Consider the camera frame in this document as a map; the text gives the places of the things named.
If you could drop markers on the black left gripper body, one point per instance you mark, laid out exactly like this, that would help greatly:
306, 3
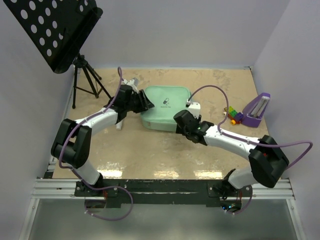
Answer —
134, 105

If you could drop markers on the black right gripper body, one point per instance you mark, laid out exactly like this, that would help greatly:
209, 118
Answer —
182, 131

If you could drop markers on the mint green medicine case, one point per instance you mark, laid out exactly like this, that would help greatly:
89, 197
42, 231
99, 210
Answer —
167, 100

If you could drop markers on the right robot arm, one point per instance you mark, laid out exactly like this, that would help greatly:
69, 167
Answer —
266, 162

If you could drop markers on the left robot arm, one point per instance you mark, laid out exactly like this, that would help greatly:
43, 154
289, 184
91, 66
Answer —
72, 142

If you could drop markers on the white plastic tube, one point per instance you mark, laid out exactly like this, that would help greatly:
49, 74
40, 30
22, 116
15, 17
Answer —
119, 125

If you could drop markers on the colourful toy car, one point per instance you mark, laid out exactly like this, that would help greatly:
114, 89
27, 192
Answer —
234, 116

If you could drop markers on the purple metronome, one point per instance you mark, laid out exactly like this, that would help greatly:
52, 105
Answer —
253, 112

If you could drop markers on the black music stand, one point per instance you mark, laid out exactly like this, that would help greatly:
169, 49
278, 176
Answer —
59, 28

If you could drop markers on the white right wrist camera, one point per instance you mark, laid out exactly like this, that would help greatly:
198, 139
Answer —
194, 108

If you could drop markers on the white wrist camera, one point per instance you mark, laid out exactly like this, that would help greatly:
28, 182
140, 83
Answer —
194, 108
133, 83

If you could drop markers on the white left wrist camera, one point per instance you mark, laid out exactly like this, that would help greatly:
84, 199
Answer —
133, 83

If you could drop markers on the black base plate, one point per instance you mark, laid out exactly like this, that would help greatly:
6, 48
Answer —
113, 193

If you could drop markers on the aluminium rail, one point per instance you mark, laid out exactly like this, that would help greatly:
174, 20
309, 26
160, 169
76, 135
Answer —
65, 189

